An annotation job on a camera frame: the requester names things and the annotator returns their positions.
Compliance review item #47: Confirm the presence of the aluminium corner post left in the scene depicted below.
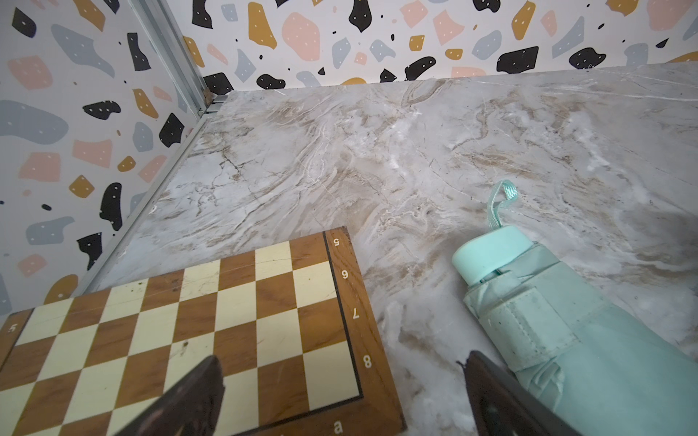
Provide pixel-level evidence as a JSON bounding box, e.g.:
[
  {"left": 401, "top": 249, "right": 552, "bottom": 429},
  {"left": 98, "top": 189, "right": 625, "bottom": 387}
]
[{"left": 129, "top": 0, "right": 226, "bottom": 118}]

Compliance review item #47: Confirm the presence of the mint green folded umbrella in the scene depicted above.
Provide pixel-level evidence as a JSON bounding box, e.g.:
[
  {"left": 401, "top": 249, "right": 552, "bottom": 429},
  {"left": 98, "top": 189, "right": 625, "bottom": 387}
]
[{"left": 452, "top": 180, "right": 697, "bottom": 435}]

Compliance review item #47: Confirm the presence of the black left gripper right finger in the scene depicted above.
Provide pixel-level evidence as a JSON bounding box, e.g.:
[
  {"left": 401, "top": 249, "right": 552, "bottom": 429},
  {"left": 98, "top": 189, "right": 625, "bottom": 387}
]
[{"left": 462, "top": 351, "right": 578, "bottom": 435}]

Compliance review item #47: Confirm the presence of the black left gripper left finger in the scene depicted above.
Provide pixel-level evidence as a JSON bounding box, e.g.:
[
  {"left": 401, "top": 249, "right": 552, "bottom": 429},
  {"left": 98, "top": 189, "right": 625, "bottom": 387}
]
[{"left": 118, "top": 355, "right": 225, "bottom": 435}]

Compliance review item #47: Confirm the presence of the wooden chessboard box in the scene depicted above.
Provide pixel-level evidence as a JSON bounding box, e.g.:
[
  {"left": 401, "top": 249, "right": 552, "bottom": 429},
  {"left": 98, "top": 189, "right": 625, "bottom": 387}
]
[{"left": 1, "top": 227, "right": 407, "bottom": 435}]

